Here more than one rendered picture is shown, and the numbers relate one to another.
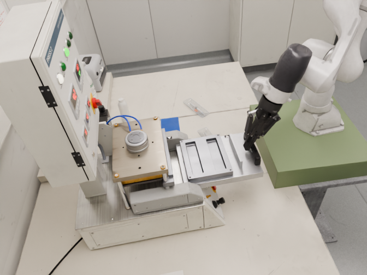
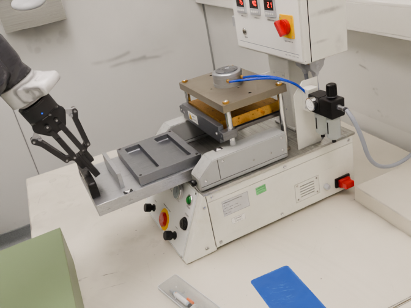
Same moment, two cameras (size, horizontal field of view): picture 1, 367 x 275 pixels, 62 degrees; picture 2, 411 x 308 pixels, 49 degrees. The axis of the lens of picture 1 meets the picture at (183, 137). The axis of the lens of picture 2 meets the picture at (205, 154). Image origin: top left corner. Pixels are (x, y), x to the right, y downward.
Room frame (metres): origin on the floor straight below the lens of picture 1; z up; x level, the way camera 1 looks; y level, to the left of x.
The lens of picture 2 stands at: (1.83, -0.24, 1.48)
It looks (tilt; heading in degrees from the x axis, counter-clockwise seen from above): 26 degrees down; 164
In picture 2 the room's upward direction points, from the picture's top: 11 degrees counter-clockwise
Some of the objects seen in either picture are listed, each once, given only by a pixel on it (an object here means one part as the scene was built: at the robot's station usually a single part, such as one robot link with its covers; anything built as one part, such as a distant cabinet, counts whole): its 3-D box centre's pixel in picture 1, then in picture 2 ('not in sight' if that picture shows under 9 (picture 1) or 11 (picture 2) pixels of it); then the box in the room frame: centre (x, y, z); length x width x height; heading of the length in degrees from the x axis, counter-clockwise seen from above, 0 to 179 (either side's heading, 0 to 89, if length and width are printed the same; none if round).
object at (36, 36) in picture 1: (74, 123); (279, 13); (0.75, 0.34, 1.25); 0.33 x 0.16 x 0.64; 5
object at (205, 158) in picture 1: (205, 157); (157, 155); (0.79, -0.07, 0.98); 0.20 x 0.17 x 0.03; 5
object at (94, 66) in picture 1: (83, 73); not in sight; (1.68, 0.57, 0.88); 0.25 x 0.20 x 0.17; 86
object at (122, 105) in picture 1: (123, 109); not in sight; (1.35, 0.31, 0.82); 0.05 x 0.05 x 0.14
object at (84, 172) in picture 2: (252, 147); (87, 178); (0.80, -0.26, 0.99); 0.15 x 0.02 x 0.04; 5
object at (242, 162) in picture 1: (217, 156); (141, 165); (0.79, -0.12, 0.97); 0.30 x 0.22 x 0.08; 95
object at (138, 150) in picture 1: (130, 147); (243, 90); (0.79, 0.19, 1.08); 0.31 x 0.24 x 0.13; 5
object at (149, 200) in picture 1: (167, 197); (194, 126); (0.64, 0.08, 0.97); 0.25 x 0.05 x 0.07; 95
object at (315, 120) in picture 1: (321, 110); not in sight; (1.03, -0.63, 0.93); 0.22 x 0.19 x 0.14; 88
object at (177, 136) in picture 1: (160, 142); (237, 159); (0.91, 0.10, 0.97); 0.26 x 0.05 x 0.07; 95
